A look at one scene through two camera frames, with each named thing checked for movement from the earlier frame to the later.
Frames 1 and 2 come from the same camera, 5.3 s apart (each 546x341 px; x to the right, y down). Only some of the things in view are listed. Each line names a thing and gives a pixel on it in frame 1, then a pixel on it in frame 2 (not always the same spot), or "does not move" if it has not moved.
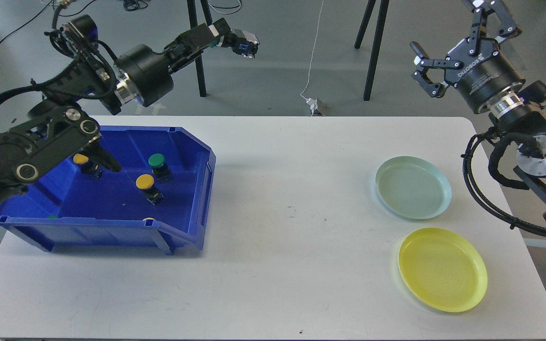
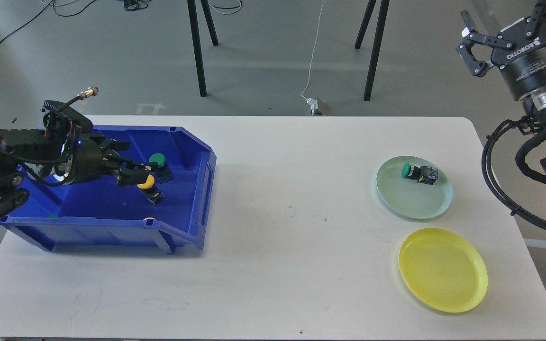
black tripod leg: x=364 y=23 does not move
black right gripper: x=479 y=77 -> x=538 y=58
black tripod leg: x=206 y=12 does not move
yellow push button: x=145 y=182 does not move
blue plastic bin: x=69 y=212 does not move
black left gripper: x=150 y=73 -> x=91 y=163
